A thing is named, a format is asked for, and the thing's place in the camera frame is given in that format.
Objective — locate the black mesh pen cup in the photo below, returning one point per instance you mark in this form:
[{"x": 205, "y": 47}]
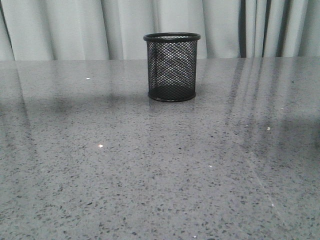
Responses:
[{"x": 171, "y": 65}]

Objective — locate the grey pleated curtain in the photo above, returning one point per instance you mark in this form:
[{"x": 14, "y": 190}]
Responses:
[{"x": 114, "y": 29}]

